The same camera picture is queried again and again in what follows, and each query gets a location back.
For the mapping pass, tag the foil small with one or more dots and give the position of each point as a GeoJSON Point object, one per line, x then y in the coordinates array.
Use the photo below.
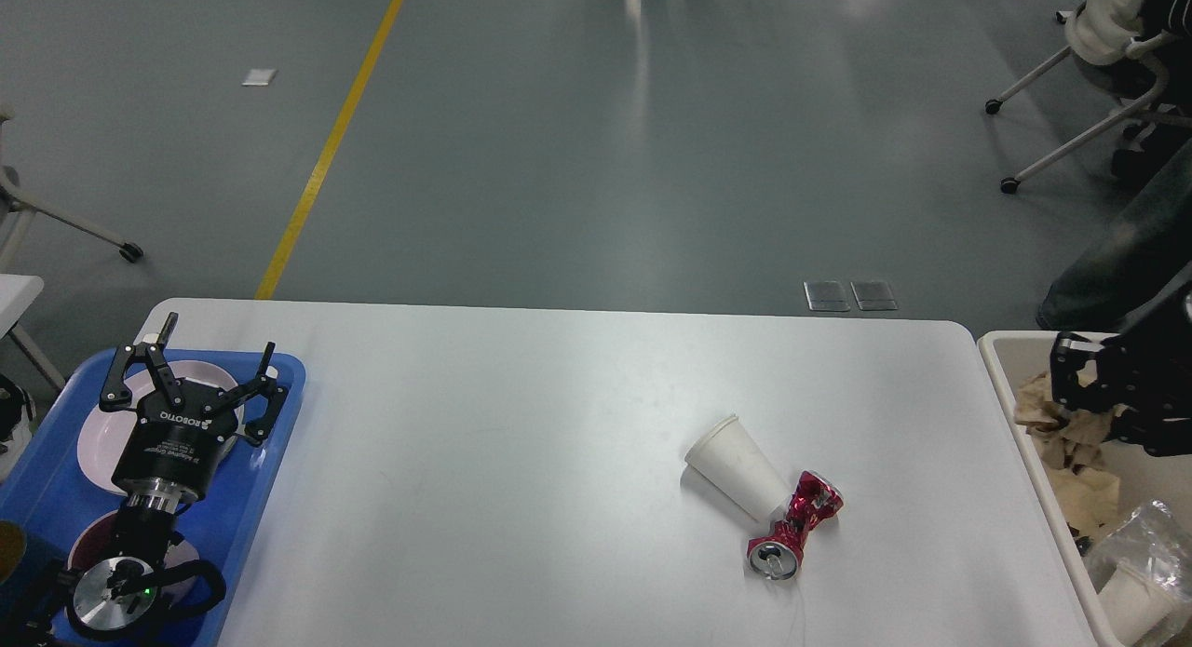
{"type": "Point", "coordinates": [1153, 543]}

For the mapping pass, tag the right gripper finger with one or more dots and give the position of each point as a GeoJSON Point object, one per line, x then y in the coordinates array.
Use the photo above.
{"type": "Point", "coordinates": [1089, 372]}
{"type": "Point", "coordinates": [1154, 435]}

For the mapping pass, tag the pink plate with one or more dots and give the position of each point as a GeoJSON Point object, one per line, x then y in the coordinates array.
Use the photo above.
{"type": "Point", "coordinates": [104, 435]}

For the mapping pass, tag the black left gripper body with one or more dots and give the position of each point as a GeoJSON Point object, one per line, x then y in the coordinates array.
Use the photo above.
{"type": "Point", "coordinates": [174, 449]}

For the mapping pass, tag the green plate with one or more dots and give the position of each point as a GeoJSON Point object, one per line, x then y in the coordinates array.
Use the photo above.
{"type": "Point", "coordinates": [234, 396]}

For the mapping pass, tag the floor outlet plate right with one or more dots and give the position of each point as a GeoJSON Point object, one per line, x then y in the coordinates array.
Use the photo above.
{"type": "Point", "coordinates": [874, 296]}

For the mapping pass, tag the person in jeans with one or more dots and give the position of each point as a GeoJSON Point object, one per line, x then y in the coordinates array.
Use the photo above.
{"type": "Point", "coordinates": [1145, 246]}

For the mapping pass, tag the white side table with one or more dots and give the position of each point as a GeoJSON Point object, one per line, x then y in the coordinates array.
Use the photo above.
{"type": "Point", "coordinates": [18, 292]}

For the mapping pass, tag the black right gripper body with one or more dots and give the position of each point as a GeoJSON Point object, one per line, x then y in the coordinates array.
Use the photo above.
{"type": "Point", "coordinates": [1159, 344]}

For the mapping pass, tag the floor outlet plate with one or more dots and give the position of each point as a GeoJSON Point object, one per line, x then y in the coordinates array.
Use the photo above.
{"type": "Point", "coordinates": [827, 296]}
{"type": "Point", "coordinates": [874, 296]}

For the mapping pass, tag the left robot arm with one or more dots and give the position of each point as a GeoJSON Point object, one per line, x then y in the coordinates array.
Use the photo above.
{"type": "Point", "coordinates": [129, 518]}

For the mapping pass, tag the brown paper bag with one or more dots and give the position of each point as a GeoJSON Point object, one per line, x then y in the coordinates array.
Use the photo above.
{"type": "Point", "coordinates": [1088, 498]}

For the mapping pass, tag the brown paper ball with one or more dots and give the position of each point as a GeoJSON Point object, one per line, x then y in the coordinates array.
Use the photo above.
{"type": "Point", "coordinates": [1064, 440]}

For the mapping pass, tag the dark green mug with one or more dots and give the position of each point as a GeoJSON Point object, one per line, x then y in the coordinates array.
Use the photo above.
{"type": "Point", "coordinates": [29, 565]}

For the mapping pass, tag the pink mug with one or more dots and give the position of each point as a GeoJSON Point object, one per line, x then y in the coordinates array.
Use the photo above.
{"type": "Point", "coordinates": [87, 548]}

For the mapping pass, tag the blue plastic tray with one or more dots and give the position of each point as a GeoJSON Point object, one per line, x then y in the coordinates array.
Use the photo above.
{"type": "Point", "coordinates": [48, 494]}

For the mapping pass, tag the beige plastic bin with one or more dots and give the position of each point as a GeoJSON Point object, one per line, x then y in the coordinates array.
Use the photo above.
{"type": "Point", "coordinates": [1011, 357]}

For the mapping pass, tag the floor outlet plate left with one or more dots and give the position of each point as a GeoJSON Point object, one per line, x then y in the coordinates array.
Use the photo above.
{"type": "Point", "coordinates": [827, 296]}

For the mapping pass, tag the crushed red can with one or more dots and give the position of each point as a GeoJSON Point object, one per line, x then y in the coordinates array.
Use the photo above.
{"type": "Point", "coordinates": [778, 556]}

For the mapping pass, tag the office chair right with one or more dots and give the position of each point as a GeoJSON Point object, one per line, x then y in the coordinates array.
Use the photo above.
{"type": "Point", "coordinates": [1134, 51]}

